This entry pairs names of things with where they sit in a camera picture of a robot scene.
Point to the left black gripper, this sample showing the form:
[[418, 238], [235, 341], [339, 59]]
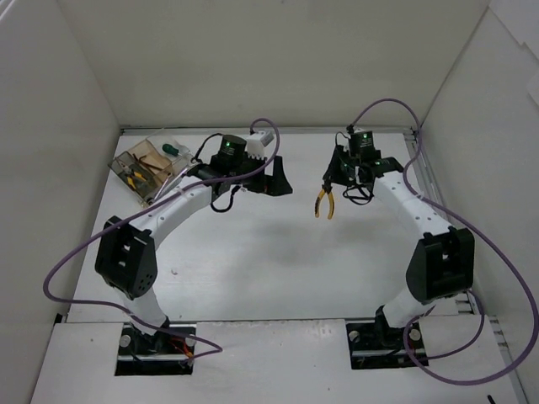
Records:
[[264, 179]]

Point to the green handled screwdriver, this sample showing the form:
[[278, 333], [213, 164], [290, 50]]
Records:
[[175, 151]]

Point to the clear plastic organizer box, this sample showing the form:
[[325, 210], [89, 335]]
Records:
[[151, 148]]

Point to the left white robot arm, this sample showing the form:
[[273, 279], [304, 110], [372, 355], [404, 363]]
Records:
[[127, 253]]

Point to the small silver ratchet wrench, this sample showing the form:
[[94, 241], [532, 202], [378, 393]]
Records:
[[161, 189]]

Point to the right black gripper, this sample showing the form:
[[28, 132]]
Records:
[[333, 169]]

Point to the short brown hex key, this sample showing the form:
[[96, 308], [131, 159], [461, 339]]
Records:
[[152, 168]]

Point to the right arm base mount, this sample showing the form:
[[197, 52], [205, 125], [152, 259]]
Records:
[[369, 349]]

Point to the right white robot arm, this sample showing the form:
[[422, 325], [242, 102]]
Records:
[[442, 263]]

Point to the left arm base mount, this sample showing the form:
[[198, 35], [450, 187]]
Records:
[[157, 355]]

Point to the yellow handled needle-nose pliers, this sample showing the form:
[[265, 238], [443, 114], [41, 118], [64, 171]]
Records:
[[132, 178]]

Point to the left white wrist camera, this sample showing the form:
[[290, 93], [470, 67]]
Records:
[[257, 142]]

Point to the large silver ratchet wrench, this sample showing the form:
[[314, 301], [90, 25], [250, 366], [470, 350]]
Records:
[[184, 164]]

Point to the long brown hex key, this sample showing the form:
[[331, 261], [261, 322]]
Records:
[[138, 159]]

